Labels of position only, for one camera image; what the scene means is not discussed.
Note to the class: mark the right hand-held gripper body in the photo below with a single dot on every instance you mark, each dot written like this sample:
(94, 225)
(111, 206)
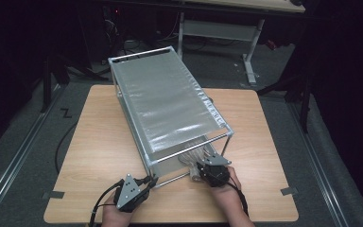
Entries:
(216, 175)

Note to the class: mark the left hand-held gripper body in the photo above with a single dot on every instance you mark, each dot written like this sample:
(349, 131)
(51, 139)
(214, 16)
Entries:
(129, 192)

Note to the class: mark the metal rack with grey fabric shelves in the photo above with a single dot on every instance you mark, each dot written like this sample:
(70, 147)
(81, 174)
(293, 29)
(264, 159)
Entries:
(164, 101)

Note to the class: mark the person's right hand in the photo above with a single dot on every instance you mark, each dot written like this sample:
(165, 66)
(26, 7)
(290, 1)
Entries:
(230, 194)

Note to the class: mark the person's left hand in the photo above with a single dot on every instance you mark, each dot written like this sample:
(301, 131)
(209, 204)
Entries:
(116, 216)

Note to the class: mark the grey tape piece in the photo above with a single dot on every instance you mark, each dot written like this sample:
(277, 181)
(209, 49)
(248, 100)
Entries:
(53, 195)
(289, 191)

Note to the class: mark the black metal stand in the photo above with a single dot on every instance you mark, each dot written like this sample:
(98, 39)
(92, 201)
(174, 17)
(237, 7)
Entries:
(304, 110)
(46, 85)

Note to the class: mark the white-legged background desk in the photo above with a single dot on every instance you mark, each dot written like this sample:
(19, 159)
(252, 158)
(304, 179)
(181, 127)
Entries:
(220, 30)

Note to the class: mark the small red object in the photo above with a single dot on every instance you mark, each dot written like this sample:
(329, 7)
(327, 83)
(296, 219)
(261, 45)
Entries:
(271, 44)

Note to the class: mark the metal floor rail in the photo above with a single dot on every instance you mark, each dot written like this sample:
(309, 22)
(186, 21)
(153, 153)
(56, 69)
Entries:
(22, 151)
(318, 164)

